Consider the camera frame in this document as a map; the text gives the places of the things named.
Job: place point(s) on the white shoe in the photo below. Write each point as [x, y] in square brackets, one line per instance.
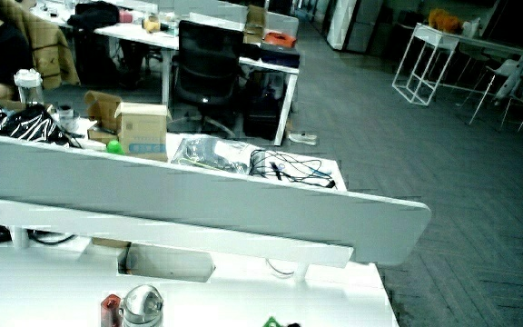
[302, 138]

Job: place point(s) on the clear plastic bag of parts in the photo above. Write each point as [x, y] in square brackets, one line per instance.
[214, 154]

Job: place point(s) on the black computer tower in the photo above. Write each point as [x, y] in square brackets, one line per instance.
[261, 109]

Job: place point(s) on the white desk divider panel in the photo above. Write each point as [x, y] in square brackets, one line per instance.
[198, 200]

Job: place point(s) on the dark flat box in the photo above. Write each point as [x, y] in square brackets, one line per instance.
[280, 55]

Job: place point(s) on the black office chair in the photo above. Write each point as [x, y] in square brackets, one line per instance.
[207, 63]

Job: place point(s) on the cardboard box with blue label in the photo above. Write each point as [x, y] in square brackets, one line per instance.
[142, 131]

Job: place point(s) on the orange case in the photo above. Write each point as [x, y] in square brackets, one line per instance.
[279, 39]

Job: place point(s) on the tall open cardboard box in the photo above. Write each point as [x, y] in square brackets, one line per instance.
[255, 25]

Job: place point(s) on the green ball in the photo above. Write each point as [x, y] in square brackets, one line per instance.
[115, 147]

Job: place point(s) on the white cabinet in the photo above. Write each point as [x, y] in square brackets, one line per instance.
[341, 22]

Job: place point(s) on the open brown cardboard box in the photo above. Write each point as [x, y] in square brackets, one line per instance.
[102, 109]

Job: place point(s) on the grey cabinet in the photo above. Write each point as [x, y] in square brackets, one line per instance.
[363, 27]

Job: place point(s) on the yellow object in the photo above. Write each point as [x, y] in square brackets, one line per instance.
[151, 25]

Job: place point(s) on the white office desk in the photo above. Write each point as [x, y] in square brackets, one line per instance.
[130, 34]

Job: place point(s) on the silver steel bottle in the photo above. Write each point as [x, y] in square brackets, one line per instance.
[142, 306]

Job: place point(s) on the small clear jar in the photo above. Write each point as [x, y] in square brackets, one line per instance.
[67, 117]

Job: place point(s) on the pink cup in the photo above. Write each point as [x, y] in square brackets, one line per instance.
[125, 16]

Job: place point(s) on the red small bottle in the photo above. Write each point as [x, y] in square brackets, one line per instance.
[110, 311]

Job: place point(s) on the black backpack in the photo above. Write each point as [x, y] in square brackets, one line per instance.
[93, 16]

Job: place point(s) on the orange plush toy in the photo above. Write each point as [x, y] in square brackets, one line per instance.
[444, 20]

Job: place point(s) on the black plastic bag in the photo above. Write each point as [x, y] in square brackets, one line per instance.
[27, 125]

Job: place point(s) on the clear bottle with white lid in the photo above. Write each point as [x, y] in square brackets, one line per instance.
[29, 88]

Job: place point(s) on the brown jacket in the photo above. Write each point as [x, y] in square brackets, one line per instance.
[46, 45]

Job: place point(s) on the white jug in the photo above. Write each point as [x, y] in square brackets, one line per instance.
[470, 28]

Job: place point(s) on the white metal chair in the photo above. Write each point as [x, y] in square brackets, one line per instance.
[502, 70]

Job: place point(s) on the white coat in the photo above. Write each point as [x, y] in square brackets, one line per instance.
[513, 79]

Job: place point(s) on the long white table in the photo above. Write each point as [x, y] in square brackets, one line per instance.
[506, 47]

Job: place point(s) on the white metal frame stand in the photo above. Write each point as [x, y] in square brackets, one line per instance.
[431, 38]

